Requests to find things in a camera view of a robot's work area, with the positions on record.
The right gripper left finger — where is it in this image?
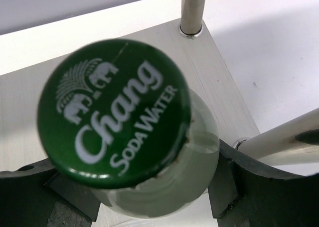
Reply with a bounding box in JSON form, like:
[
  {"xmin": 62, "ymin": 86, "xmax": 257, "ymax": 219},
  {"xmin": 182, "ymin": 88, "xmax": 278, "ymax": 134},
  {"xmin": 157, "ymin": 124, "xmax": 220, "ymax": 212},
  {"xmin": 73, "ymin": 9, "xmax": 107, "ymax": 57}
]
[{"xmin": 0, "ymin": 159, "xmax": 100, "ymax": 227}]

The white two-tier shelf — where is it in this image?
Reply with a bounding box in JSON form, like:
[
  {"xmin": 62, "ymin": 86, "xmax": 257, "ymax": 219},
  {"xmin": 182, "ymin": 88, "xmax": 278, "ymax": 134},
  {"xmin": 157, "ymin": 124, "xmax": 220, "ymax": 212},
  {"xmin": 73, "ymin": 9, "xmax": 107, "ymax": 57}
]
[{"xmin": 0, "ymin": 0, "xmax": 319, "ymax": 227}]

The green cap soda bottle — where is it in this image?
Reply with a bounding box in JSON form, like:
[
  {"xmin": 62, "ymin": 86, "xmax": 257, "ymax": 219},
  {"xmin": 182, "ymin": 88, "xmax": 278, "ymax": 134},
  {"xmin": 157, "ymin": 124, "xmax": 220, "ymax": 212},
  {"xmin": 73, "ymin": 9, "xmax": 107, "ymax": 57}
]
[{"xmin": 37, "ymin": 38, "xmax": 220, "ymax": 219}]

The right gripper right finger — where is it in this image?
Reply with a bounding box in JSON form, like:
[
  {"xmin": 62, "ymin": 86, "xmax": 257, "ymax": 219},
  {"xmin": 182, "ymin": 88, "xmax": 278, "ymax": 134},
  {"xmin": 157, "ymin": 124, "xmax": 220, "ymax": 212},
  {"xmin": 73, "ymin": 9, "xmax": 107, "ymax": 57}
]
[{"xmin": 208, "ymin": 141, "xmax": 319, "ymax": 227}]

